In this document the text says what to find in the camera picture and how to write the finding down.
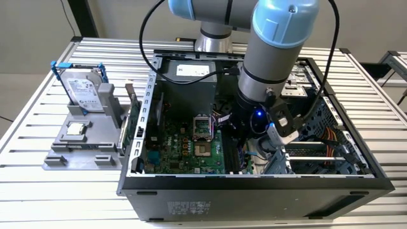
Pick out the black RAM slot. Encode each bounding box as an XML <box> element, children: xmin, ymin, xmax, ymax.
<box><xmin>235</xmin><ymin>152</ymin><xmax>246</xmax><ymax>174</ymax></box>
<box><xmin>225</xmin><ymin>138</ymin><xmax>238</xmax><ymax>174</ymax></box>

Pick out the metal socket cover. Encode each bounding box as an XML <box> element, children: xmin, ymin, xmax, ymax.
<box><xmin>193</xmin><ymin>114</ymin><xmax>214</xmax><ymax>142</ymax></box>

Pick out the CPU socket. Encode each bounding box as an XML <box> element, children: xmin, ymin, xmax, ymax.
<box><xmin>194</xmin><ymin>142</ymin><xmax>215</xmax><ymax>157</ymax></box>

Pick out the grey power supply unit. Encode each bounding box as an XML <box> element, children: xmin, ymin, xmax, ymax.
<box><xmin>157</xmin><ymin>60</ymin><xmax>219</xmax><ymax>121</ymax></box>

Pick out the disk bay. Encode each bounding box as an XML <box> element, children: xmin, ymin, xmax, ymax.
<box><xmin>263</xmin><ymin>142</ymin><xmax>361</xmax><ymax>176</ymax></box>

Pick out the green motherboard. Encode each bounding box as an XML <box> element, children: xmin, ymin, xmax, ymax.
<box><xmin>143</xmin><ymin>120</ymin><xmax>255</xmax><ymax>175</ymax></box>

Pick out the black case fan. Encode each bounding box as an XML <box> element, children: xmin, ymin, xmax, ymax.
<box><xmin>149</xmin><ymin>92</ymin><xmax>166</xmax><ymax>134</ymax></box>

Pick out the green graphics card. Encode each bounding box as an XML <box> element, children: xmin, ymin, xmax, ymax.
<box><xmin>117</xmin><ymin>80</ymin><xmax>143</xmax><ymax>157</ymax></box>

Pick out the black PC case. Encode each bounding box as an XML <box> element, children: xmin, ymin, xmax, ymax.
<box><xmin>117</xmin><ymin>49</ymin><xmax>396</xmax><ymax>222</ymax></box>

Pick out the grey parts rack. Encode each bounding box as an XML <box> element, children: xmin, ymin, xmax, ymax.
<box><xmin>42</xmin><ymin>83</ymin><xmax>131</xmax><ymax>171</ymax></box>

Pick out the hard disk in blue carrier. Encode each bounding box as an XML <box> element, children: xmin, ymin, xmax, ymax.
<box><xmin>50</xmin><ymin>61</ymin><xmax>111</xmax><ymax>117</ymax></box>

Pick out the aluminium side table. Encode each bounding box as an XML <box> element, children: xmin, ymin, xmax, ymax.
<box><xmin>378</xmin><ymin>50</ymin><xmax>407</xmax><ymax>87</ymax></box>

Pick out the silver CPU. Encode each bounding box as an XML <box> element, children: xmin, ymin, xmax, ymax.
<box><xmin>65</xmin><ymin>123</ymin><xmax>87</xmax><ymax>137</ymax></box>

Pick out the white wire bundle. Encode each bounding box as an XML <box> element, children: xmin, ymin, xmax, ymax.
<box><xmin>213</xmin><ymin>114</ymin><xmax>235</xmax><ymax>125</ymax></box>

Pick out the black camera cable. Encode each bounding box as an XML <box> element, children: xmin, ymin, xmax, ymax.
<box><xmin>139</xmin><ymin>0</ymin><xmax>242</xmax><ymax>85</ymax></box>
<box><xmin>269</xmin><ymin>0</ymin><xmax>341</xmax><ymax>135</ymax></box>

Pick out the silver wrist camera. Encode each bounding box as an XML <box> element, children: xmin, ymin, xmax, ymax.
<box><xmin>262</xmin><ymin>120</ymin><xmax>301</xmax><ymax>146</ymax></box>

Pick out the orange red yellow wire bundle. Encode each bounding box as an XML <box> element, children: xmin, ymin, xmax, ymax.
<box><xmin>320</xmin><ymin>126</ymin><xmax>341</xmax><ymax>167</ymax></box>

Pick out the black metal post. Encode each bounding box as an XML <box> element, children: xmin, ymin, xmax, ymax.
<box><xmin>67</xmin><ymin>0</ymin><xmax>101</xmax><ymax>39</ymax></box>

